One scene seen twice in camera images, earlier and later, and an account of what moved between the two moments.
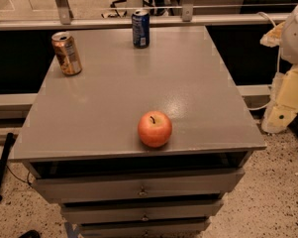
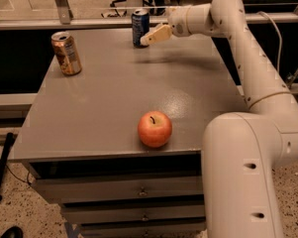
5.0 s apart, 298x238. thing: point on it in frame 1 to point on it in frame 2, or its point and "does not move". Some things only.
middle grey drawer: x=74 y=212 does not move
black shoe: x=30 y=234 to x=13 y=232
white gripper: x=296 y=34 to x=177 y=23
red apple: x=154 y=129 does not move
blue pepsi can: x=141 y=26 does not move
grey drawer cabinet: x=143 y=142 does not move
